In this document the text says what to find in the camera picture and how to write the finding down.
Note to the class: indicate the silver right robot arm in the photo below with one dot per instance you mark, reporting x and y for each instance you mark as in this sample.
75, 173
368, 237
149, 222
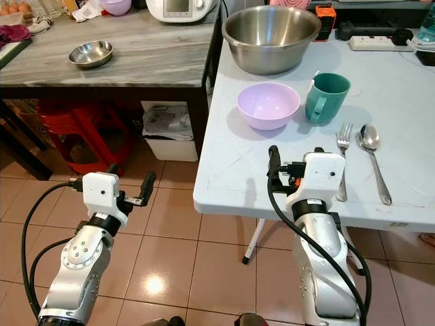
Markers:
319, 261

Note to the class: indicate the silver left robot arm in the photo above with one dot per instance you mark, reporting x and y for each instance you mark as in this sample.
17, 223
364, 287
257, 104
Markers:
75, 263

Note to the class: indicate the steel fork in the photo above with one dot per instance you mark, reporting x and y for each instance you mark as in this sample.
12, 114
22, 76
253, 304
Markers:
344, 153

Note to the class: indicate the white folding table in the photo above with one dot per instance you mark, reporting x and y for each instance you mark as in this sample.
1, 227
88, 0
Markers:
238, 170

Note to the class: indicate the white storage bin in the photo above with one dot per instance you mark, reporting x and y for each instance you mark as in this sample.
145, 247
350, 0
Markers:
170, 148

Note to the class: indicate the steel spoon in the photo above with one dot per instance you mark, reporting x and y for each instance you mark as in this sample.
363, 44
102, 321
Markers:
370, 138

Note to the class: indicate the teal plastic mug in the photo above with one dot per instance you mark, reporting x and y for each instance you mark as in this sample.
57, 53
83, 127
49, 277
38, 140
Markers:
329, 98

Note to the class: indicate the lilac plastic bowl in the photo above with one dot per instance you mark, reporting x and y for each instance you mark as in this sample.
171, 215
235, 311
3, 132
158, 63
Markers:
268, 107

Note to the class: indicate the red plastic stool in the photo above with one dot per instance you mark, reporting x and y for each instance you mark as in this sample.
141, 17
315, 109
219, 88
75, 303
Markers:
64, 122

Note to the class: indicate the grey wood-top black table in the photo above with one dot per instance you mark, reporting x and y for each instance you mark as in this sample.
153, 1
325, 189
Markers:
156, 61

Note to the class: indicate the small stainless steel bowl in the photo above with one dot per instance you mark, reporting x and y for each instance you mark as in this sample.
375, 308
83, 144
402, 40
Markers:
90, 54

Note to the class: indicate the large stainless steel bowl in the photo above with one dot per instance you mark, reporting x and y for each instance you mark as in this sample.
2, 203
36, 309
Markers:
272, 41

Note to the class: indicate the white power strip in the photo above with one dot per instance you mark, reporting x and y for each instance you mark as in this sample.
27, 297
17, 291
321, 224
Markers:
377, 44

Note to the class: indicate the black robot left foot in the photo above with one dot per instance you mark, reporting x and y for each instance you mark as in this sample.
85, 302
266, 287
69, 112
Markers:
163, 322

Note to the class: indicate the black robot foot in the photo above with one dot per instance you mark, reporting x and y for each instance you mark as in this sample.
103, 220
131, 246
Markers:
251, 319
163, 322

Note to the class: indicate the black power adapter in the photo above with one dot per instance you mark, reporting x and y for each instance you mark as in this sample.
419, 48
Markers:
367, 30

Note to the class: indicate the orange and black device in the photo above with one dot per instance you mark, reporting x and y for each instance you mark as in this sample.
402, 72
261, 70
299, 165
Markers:
325, 17

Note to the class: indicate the white green-edged cutting board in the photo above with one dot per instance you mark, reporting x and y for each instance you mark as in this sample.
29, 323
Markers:
12, 56

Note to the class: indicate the black robot right foot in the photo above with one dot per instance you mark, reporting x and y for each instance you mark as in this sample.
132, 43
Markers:
251, 319

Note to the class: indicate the pink round lid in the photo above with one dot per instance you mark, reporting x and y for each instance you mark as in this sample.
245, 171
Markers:
289, 3

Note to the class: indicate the maroon cloth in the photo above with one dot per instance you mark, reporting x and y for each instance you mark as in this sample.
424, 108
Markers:
13, 34

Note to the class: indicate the white rag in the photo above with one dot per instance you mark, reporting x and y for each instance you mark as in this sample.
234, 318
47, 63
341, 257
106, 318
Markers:
41, 26

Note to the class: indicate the white printed paper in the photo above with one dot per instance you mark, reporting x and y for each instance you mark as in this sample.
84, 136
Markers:
88, 9

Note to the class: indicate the purple plastic bowl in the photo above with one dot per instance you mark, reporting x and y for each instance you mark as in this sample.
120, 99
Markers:
116, 6

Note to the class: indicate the teal bottle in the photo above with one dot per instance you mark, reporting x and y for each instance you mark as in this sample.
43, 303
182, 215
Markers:
428, 24

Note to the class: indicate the white kitchen appliance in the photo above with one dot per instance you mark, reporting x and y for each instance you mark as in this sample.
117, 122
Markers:
180, 9

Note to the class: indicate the tray of brown eggs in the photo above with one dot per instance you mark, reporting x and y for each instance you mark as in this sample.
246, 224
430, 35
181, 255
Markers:
17, 9

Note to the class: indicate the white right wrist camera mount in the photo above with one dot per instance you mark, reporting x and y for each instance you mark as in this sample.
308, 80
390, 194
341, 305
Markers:
323, 173

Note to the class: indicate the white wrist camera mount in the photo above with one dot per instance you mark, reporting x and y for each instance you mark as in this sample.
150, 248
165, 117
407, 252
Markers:
323, 173
102, 191

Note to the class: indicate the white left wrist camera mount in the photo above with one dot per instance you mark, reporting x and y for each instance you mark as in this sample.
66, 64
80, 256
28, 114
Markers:
102, 191

